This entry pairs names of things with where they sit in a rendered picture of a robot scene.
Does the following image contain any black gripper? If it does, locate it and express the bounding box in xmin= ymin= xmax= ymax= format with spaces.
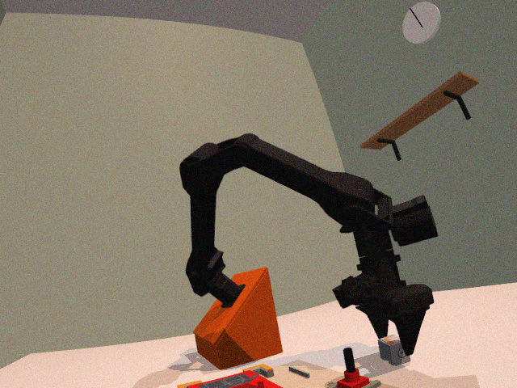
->
xmin=352 ymin=249 xmax=435 ymax=356

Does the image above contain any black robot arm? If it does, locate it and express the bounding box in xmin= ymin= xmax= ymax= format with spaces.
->
xmin=179 ymin=133 xmax=438 ymax=309

